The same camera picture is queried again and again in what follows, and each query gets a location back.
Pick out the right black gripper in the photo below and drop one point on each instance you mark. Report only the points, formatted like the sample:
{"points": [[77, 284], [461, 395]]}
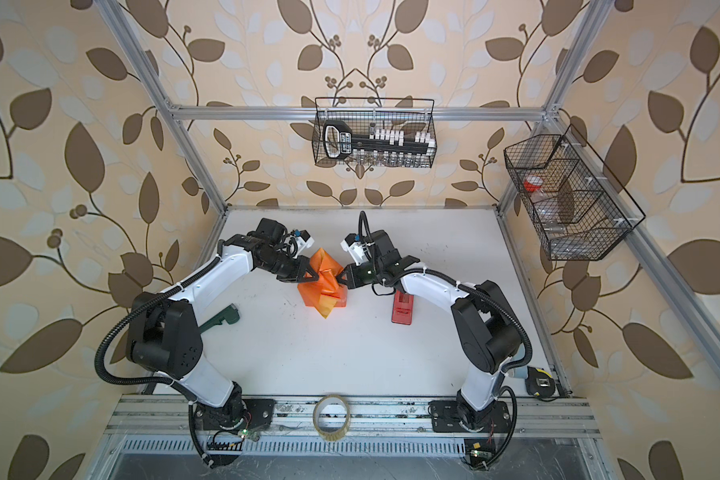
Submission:
{"points": [[352, 272]]}

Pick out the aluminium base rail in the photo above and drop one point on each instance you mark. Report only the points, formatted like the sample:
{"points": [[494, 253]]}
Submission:
{"points": [[401, 416]]}

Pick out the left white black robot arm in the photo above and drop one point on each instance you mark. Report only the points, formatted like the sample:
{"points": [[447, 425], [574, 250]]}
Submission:
{"points": [[162, 334]]}

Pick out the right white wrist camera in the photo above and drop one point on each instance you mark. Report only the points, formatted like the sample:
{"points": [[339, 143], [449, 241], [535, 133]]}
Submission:
{"points": [[355, 247]]}

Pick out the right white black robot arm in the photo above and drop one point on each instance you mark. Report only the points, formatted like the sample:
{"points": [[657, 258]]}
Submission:
{"points": [[490, 334]]}

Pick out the green utility knife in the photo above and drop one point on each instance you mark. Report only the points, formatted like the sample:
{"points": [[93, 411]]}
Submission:
{"points": [[228, 316]]}

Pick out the light blue phone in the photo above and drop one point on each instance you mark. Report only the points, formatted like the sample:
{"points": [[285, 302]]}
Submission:
{"points": [[520, 372]]}

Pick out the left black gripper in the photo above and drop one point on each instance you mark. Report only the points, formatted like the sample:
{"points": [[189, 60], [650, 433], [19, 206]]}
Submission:
{"points": [[300, 264]]}

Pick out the back black wire basket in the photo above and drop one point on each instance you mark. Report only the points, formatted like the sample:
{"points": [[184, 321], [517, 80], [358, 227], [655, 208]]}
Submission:
{"points": [[407, 113]]}

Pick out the clear tape roll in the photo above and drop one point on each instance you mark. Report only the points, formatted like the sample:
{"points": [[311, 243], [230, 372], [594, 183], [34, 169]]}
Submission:
{"points": [[331, 418]]}

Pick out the black socket set rail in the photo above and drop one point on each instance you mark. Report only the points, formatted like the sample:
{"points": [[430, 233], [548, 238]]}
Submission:
{"points": [[339, 141]]}

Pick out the yellow orange wrapping paper sheet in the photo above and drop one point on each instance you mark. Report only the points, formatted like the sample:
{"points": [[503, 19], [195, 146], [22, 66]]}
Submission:
{"points": [[326, 294]]}

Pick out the side black wire basket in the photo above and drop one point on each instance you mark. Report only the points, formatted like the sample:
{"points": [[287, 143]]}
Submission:
{"points": [[583, 210]]}

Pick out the red tape dispenser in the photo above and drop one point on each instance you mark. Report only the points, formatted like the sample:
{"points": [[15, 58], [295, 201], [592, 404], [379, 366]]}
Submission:
{"points": [[402, 311]]}

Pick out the black yellow tape measure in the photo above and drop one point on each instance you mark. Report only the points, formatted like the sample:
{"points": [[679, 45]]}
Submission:
{"points": [[540, 384]]}

